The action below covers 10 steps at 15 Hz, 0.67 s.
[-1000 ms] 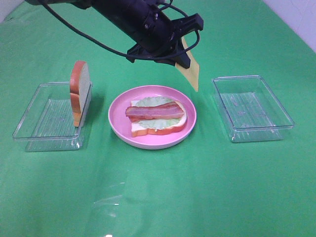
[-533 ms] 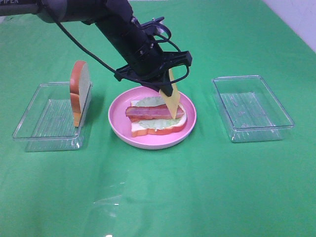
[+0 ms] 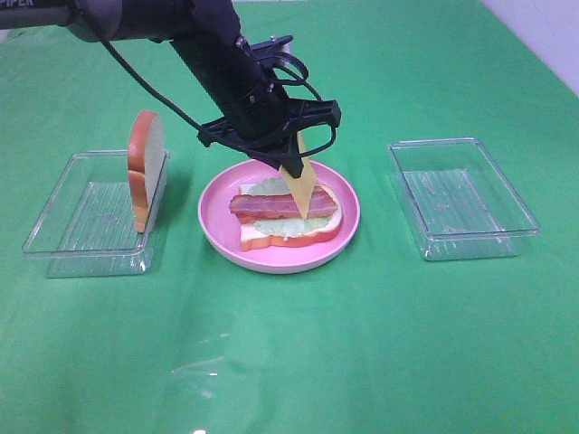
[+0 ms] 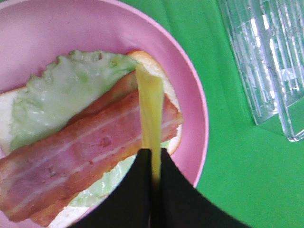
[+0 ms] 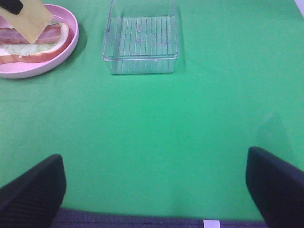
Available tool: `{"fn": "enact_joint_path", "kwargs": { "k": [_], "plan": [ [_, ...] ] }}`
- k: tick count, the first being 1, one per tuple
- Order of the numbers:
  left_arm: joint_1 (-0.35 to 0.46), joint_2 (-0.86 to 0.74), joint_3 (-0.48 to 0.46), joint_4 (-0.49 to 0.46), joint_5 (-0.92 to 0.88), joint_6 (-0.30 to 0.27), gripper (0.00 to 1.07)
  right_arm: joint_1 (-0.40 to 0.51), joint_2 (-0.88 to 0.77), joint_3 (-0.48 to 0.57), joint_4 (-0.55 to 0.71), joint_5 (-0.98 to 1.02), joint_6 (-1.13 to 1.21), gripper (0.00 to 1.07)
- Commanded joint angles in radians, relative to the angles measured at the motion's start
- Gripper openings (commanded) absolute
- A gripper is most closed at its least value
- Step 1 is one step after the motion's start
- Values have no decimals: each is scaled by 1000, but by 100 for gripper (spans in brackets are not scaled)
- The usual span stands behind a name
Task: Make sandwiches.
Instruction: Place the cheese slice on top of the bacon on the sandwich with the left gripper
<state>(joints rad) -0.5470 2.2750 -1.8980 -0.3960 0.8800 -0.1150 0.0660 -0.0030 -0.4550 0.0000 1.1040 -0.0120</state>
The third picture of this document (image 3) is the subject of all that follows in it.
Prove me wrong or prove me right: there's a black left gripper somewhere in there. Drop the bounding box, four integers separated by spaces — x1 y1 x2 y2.
197 99 341 178

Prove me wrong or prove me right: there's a yellow cheese slice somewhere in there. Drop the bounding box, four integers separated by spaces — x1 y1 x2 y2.
279 156 318 219

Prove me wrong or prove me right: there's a tray bacon strip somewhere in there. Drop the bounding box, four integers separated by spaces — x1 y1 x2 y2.
236 212 261 224
229 186 340 220

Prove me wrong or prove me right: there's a green lettuce leaf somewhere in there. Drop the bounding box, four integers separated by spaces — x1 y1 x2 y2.
239 178 343 241

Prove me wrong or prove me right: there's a tray bread slice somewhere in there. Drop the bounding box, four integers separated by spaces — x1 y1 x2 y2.
237 184 344 251
127 110 166 233

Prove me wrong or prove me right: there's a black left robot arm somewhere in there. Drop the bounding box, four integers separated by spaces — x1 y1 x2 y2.
1 0 341 179

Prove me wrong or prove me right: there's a pink round plate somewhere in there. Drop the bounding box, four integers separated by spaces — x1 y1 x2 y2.
198 160 361 274

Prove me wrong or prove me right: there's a clear right plastic tray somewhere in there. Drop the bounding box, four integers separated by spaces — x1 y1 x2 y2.
387 137 540 261

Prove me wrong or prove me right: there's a clear plastic tray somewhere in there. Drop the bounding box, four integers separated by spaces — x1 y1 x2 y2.
22 150 169 278
387 137 540 261

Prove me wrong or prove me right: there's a green tablecloth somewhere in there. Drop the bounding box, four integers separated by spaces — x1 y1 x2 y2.
1 1 578 433

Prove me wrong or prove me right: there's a clear left plastic tray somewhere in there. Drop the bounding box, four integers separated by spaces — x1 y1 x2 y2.
22 150 169 278

